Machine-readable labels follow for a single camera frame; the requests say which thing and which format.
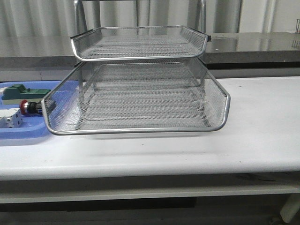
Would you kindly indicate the white table leg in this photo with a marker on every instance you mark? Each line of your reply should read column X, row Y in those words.
column 290, row 208

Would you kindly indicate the green electrical module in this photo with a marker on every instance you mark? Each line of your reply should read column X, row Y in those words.
column 16, row 93

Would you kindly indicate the red emergency stop button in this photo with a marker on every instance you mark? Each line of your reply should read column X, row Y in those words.
column 35, row 108

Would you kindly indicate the mesh rack tray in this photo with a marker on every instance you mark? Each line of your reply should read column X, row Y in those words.
column 141, row 105
column 138, row 43
column 68, row 118

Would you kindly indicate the silver rack frame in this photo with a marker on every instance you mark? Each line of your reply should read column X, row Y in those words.
column 144, row 79

